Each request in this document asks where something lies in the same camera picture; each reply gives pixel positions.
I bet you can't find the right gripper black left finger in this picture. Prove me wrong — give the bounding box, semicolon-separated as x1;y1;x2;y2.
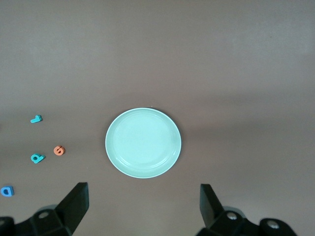
0;182;90;236

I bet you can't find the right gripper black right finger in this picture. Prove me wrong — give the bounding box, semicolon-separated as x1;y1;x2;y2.
196;183;298;236

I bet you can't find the teal foam letter p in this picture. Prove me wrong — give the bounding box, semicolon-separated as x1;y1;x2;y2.
31;153;46;164

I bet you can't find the blue foam letter D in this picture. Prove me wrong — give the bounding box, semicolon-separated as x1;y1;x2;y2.
0;185;15;197

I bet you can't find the pale green plate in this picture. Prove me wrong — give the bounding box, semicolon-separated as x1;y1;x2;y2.
105;107;183;179

